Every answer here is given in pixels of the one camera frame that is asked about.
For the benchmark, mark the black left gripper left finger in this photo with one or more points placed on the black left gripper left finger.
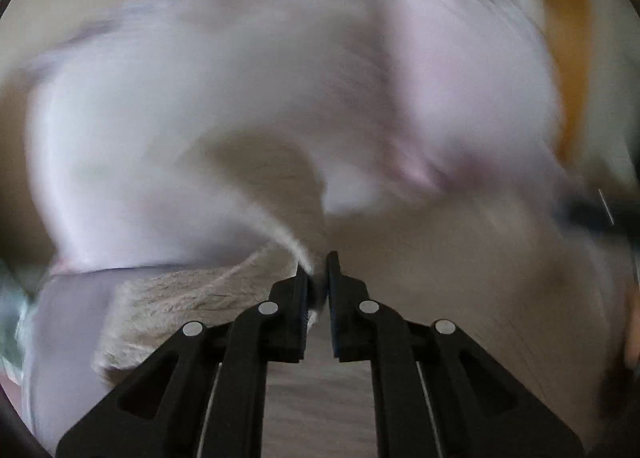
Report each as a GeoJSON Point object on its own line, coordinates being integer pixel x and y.
{"type": "Point", "coordinates": [202, 392]}

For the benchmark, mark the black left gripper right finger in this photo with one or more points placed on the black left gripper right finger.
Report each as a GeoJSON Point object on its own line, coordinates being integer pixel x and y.
{"type": "Point", "coordinates": [437, 393]}

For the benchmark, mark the beige cable knit sweater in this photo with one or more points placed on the beige cable knit sweater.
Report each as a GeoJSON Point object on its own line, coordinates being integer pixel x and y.
{"type": "Point", "coordinates": [275, 190]}

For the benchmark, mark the lavender bed sheet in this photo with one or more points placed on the lavender bed sheet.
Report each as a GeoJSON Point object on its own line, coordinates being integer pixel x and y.
{"type": "Point", "coordinates": [59, 384]}

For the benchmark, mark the pink floral right pillow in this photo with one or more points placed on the pink floral right pillow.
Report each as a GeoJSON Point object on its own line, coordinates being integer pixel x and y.
{"type": "Point", "coordinates": [476, 103]}

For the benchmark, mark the pink floral pillow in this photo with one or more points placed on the pink floral pillow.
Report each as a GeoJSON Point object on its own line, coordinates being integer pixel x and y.
{"type": "Point", "coordinates": [476, 103]}
{"type": "Point", "coordinates": [125, 119]}

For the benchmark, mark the pink floral left pillow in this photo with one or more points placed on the pink floral left pillow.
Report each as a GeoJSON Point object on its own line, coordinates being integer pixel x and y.
{"type": "Point", "coordinates": [125, 119]}

